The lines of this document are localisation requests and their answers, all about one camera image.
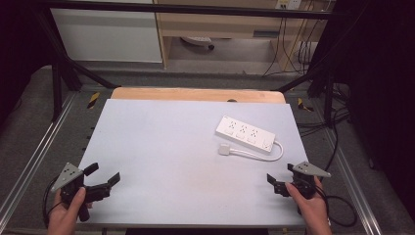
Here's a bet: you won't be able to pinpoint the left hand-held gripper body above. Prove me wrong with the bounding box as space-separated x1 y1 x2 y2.
51 162 113 223

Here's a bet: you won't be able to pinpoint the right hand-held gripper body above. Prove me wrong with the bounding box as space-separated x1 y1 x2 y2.
273 161 332 201

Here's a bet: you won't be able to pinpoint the person's left hand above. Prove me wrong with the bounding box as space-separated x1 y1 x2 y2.
47 186 94 235

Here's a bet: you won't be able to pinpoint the person's right hand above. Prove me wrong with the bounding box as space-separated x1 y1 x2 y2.
284 175 333 235

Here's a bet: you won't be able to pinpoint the white power strip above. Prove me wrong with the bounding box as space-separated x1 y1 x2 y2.
214 115 277 154

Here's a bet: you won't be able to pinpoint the white plug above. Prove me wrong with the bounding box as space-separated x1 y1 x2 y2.
217 143 232 157

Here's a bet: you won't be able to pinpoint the yellow black tape marker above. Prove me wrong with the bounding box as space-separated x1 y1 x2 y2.
86 91 102 111
297 97 315 114

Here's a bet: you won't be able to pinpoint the black curtain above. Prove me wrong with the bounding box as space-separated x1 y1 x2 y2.
331 0 415 214
0 0 55 126

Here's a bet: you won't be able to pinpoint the wooden board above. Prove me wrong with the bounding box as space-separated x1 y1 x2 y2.
110 86 288 105

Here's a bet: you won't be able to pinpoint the white cabinet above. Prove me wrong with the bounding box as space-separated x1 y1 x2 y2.
50 0 163 64

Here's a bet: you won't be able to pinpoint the white chair base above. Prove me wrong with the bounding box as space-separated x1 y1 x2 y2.
180 35 216 51

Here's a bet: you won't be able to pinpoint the wooden desk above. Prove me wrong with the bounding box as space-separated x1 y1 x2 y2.
153 0 331 71

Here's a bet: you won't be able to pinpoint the white power strip cable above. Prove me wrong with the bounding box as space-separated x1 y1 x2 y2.
229 140 285 163

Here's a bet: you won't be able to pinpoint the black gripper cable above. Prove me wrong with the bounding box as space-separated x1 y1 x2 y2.
41 177 65 228
314 185 358 228

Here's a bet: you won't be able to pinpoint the aluminium rail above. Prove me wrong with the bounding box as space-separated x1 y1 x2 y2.
0 91 80 223
321 126 384 235

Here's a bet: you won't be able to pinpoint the bundle of black floor cables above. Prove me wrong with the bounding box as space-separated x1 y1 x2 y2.
295 82 352 174

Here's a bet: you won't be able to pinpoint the hanging black cables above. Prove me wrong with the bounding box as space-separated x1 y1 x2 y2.
261 13 323 78

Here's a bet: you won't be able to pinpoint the white wall outlet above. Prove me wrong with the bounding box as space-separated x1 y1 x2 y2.
275 0 303 11

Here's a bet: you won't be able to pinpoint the black metal frame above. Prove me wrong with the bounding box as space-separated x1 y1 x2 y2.
32 0 347 122

